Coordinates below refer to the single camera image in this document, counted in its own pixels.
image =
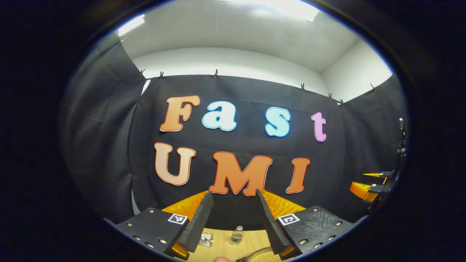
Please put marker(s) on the rectangular ceiling light panel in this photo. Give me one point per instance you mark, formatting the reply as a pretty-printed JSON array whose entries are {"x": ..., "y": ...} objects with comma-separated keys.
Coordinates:
[{"x": 287, "y": 9}]

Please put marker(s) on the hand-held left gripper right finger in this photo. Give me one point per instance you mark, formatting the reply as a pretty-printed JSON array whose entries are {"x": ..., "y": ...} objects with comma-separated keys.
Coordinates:
[{"x": 271, "y": 225}]

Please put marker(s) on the clear plastic water bottle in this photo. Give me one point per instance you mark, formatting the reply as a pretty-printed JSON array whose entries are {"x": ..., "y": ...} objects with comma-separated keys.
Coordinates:
[{"x": 237, "y": 235}]

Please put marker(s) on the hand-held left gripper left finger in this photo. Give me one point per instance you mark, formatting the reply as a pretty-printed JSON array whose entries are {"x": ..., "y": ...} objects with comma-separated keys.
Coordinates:
[{"x": 196, "y": 222}]

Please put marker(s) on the stainless steel pot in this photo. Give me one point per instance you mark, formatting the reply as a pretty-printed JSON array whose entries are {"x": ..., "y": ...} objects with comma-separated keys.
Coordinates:
[{"x": 243, "y": 259}]

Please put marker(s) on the long ceiling light strip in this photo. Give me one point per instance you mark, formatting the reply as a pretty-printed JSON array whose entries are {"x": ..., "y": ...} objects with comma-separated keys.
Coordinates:
[{"x": 131, "y": 24}]

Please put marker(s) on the pile of soybeans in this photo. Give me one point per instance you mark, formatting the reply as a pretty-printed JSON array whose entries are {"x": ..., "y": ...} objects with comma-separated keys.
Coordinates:
[{"x": 264, "y": 257}]

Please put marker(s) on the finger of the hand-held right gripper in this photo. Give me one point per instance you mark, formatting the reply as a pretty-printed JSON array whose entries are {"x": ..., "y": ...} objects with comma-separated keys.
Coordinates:
[
  {"x": 375, "y": 174},
  {"x": 360, "y": 190}
]

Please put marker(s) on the row of black cloth clips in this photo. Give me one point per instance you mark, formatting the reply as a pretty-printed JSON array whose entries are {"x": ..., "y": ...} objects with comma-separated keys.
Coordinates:
[{"x": 215, "y": 73}]

